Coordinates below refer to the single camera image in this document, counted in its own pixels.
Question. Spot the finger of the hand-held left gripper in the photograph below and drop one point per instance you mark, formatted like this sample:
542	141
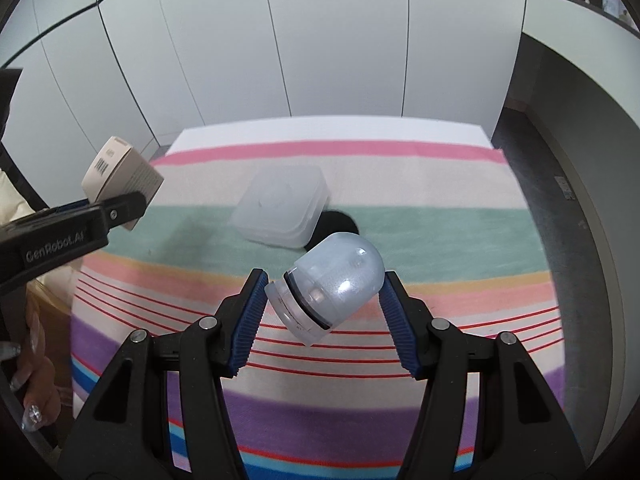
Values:
75	204
122	210

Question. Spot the wall socket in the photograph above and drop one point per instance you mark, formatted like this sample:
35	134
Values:
565	187

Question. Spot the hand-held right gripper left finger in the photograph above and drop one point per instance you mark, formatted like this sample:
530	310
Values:
247	325

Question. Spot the clear plastic lidded box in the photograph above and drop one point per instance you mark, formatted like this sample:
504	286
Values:
280	205

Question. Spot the beige square box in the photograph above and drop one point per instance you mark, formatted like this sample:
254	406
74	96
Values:
120	170

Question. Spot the cardboard box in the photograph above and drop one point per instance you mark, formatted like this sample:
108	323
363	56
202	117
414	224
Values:
56	310

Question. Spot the cream puffy jacket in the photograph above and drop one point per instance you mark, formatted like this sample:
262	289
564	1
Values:
12	200

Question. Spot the black round puff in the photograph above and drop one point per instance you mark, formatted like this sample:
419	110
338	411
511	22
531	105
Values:
337	222

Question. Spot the person's left hand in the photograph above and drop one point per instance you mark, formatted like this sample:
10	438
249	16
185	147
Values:
37	365

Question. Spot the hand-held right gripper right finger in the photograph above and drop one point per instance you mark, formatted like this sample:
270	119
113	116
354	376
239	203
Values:
402	330

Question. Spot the striped colourful cloth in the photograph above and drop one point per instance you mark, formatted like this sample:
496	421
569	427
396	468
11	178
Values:
450	220

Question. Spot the translucent dome container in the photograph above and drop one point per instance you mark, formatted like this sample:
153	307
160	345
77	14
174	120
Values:
340	275

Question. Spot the curved white shelf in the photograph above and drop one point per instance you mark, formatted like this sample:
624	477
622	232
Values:
575	25

